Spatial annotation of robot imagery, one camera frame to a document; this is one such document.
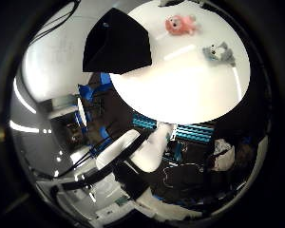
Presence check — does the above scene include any pink plush toy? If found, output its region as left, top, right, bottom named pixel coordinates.
left=164, top=14, right=200, bottom=36

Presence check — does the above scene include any black fabric container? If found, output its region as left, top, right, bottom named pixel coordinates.
left=82, top=7, right=153, bottom=75

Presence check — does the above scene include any blue chair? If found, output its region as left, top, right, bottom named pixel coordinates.
left=89, top=126, right=113, bottom=156
left=78, top=84, right=96, bottom=103
left=99, top=72, right=112, bottom=86

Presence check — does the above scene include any small round white table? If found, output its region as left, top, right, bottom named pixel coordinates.
left=77, top=97, right=87, bottom=127

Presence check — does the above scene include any grey plush toy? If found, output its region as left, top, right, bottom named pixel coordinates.
left=201, top=41, right=237, bottom=67

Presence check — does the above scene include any teal ribbed frame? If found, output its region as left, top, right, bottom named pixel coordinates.
left=132, top=113, right=213, bottom=144

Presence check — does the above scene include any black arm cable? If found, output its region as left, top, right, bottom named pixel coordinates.
left=34, top=129, right=150, bottom=179

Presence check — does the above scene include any black hanging cable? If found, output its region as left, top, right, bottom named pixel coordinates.
left=28, top=0, right=82, bottom=46

